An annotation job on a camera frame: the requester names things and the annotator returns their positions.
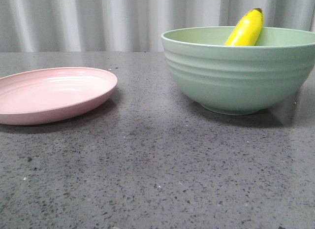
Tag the yellow banana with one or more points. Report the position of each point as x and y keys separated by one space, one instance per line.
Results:
x=247 y=30

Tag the green ribbed bowl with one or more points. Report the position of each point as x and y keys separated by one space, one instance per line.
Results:
x=238 y=80

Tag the pink plate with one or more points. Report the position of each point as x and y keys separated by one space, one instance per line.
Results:
x=53 y=94

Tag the white curtain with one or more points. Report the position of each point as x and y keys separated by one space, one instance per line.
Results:
x=129 y=25

